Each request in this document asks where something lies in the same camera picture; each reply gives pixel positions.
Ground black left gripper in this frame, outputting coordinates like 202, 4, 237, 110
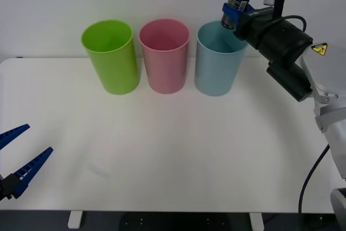
0, 123, 54, 202

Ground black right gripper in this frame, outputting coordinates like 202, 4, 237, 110
222, 3, 275, 50

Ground pale blue plastic bin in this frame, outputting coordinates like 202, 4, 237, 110
194, 20, 248, 97

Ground white table leg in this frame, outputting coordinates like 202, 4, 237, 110
68, 210, 82, 229
249, 212, 263, 231

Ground pink plastic bin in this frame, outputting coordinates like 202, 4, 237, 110
138, 18, 191, 95

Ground yellow-green plastic bin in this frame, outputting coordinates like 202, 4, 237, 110
81, 19, 142, 96

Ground grey robot torso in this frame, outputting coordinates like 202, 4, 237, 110
330, 187, 346, 231

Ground black cable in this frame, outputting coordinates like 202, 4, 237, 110
298, 144, 331, 214

